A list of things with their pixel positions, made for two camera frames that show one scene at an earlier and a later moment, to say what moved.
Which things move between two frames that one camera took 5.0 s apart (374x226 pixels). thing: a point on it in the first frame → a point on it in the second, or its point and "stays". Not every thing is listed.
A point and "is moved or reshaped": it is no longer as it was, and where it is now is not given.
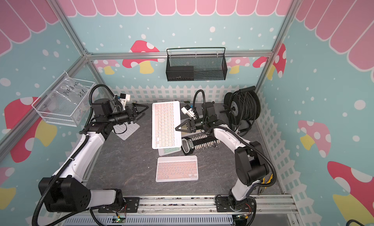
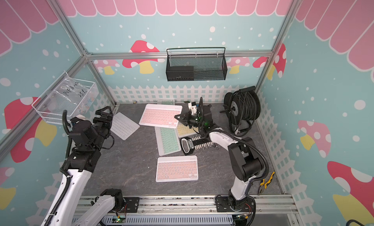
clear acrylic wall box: x=65 y=102 stays
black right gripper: x=188 y=124 → x=186 y=118
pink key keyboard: x=166 y=117 is moved or reshaped
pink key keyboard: x=177 y=168 stays
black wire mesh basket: x=196 y=64 stays
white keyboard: x=124 y=130 stays
